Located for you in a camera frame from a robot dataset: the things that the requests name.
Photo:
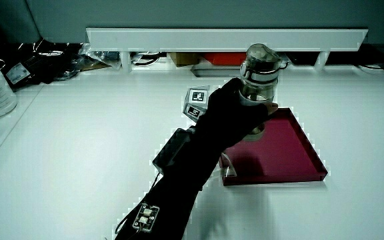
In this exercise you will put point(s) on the white shelf riser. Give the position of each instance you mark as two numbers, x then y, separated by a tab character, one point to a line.
225	39

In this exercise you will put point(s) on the black plastic bag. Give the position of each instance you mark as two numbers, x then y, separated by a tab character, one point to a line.
42	65

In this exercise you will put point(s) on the person's left hand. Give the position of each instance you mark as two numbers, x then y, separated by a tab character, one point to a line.
227	116

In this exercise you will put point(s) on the orange box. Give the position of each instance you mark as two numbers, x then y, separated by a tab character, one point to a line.
225	58

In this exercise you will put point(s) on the grey flat tray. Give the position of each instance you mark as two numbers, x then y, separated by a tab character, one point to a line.
212	71

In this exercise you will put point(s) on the clear glass jar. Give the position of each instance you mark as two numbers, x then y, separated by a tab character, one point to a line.
260	75

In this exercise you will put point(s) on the clear plastic bag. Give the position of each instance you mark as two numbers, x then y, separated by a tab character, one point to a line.
98	55

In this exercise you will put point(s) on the brown cardboard box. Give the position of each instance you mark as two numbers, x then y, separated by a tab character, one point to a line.
183	58

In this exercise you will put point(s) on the red square tray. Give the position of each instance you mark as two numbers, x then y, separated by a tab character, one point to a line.
278	150

